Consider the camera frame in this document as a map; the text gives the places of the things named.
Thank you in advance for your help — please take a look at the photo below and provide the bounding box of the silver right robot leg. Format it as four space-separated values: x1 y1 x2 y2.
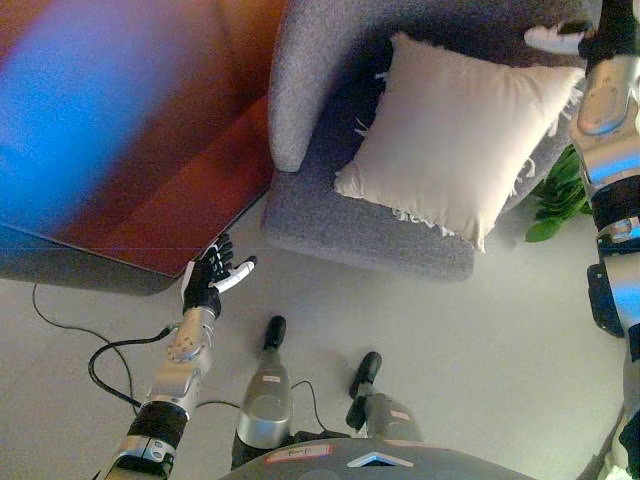
347 351 424 444

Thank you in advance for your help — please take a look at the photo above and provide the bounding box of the grey fabric armchair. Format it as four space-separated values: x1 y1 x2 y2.
262 0 601 285

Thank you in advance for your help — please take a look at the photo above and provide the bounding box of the reddish brown wooden table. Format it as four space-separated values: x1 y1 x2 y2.
0 0 291 297

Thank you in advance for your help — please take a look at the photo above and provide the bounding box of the green leafy potted plant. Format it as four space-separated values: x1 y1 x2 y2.
524 144 594 244

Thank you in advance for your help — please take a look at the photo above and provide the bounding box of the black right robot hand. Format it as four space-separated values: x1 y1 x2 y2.
523 0 640 64

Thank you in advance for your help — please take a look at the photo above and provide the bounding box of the beige fringed pillow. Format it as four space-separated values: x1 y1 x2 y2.
333 32 586 254

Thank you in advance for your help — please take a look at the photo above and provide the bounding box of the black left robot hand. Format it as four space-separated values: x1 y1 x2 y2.
180 233 259 319

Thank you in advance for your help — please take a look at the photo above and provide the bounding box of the thin grey floor cable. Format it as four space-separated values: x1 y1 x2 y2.
32 283 331 436

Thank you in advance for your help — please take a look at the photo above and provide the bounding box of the dark grey robot torso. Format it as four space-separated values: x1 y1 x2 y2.
219 437 536 480

